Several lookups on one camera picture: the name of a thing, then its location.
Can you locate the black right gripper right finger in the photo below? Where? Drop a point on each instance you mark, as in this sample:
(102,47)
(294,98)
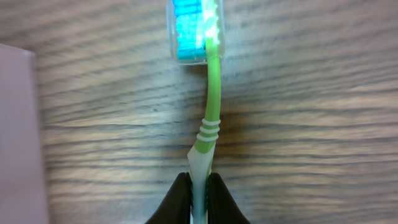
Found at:
(222,209)

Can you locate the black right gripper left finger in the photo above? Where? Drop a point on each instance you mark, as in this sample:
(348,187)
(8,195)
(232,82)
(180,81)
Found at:
(176,205)

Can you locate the green white toothbrush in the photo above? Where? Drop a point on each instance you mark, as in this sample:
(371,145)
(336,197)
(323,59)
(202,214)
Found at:
(196,35)

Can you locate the white cardboard box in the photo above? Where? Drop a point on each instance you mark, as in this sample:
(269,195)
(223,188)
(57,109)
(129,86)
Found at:
(23,190)

